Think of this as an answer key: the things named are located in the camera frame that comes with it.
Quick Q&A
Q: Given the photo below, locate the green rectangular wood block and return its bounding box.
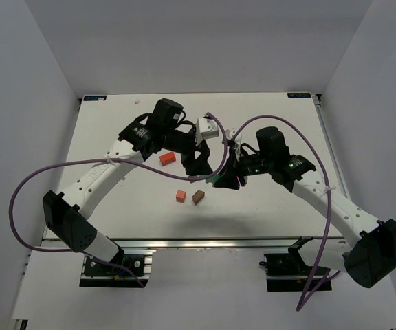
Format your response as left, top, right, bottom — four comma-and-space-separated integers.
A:
206, 175, 221, 184

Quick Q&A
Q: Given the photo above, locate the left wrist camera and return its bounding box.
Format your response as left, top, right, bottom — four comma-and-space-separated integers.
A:
195, 117, 219, 146

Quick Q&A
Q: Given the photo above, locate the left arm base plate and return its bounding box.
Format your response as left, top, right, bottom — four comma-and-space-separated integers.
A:
79, 249, 155, 289

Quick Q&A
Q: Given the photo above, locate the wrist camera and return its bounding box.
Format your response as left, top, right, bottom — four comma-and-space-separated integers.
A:
225, 129, 242, 152
195, 117, 219, 146

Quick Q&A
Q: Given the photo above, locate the salmon cube wood block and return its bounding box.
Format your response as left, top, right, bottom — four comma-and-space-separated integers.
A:
175, 190, 186, 203

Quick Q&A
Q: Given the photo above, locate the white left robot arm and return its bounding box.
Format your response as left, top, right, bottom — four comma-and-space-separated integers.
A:
43, 98, 219, 263

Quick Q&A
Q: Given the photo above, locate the aluminium table edge rail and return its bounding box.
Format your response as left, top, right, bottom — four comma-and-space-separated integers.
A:
43, 236, 347, 250

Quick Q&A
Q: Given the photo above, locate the blue label right corner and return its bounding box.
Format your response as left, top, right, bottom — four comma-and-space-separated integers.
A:
287, 92, 311, 98

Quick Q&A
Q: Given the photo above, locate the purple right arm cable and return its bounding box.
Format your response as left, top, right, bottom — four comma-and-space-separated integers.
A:
220, 115, 343, 312

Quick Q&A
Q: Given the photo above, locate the blue label left corner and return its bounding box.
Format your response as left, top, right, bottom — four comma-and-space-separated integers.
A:
82, 95, 107, 102

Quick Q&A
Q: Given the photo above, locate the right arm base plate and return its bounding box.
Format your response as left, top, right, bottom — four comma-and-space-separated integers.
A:
261, 252, 333, 293

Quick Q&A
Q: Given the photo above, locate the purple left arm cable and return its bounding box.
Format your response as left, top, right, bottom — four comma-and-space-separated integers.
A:
8, 112, 235, 288

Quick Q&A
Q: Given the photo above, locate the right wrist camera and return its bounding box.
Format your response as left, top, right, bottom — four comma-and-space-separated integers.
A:
225, 129, 242, 152

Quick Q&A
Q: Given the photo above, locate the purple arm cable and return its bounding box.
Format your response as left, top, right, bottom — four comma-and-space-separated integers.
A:
220, 115, 343, 312
8, 112, 235, 288

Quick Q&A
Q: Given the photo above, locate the brown wood block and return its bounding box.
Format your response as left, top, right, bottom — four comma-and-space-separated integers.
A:
192, 190, 205, 205

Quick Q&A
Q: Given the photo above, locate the blue label corner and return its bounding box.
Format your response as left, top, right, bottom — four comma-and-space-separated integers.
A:
287, 92, 311, 98
82, 95, 107, 102

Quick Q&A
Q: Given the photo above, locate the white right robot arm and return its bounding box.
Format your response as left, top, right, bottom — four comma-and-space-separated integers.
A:
213, 126, 396, 288

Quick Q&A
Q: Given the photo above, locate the right side aluminium rail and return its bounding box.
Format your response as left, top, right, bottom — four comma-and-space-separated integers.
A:
311, 94, 351, 197

